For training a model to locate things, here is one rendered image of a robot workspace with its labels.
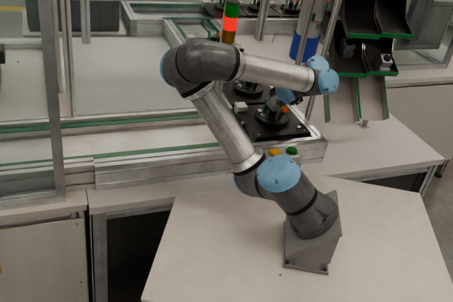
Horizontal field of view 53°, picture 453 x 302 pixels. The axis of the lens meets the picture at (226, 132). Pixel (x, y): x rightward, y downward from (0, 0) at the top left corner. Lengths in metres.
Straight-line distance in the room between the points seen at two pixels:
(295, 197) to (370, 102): 0.85
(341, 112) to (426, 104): 1.28
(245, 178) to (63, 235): 0.65
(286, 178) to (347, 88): 0.81
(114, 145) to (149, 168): 0.20
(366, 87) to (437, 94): 1.17
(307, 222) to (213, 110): 0.42
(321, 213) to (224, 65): 0.51
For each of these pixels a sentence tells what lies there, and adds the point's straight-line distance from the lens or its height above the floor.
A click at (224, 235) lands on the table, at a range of 1.47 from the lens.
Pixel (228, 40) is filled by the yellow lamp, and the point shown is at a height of 1.28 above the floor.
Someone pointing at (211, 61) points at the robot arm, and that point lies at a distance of 1.18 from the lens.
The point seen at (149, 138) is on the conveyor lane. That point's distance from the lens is 1.75.
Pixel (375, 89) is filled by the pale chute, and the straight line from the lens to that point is 2.07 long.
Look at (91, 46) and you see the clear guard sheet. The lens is 1.68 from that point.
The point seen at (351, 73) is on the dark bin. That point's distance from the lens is 1.84.
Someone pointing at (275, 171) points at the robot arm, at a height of 1.14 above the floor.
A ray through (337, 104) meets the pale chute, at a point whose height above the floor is 1.05.
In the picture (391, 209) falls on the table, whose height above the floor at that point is 0.86.
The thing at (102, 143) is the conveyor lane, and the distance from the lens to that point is 1.72.
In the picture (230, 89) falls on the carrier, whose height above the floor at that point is 0.97.
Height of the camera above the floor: 1.90
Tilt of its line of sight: 32 degrees down
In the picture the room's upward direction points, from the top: 9 degrees clockwise
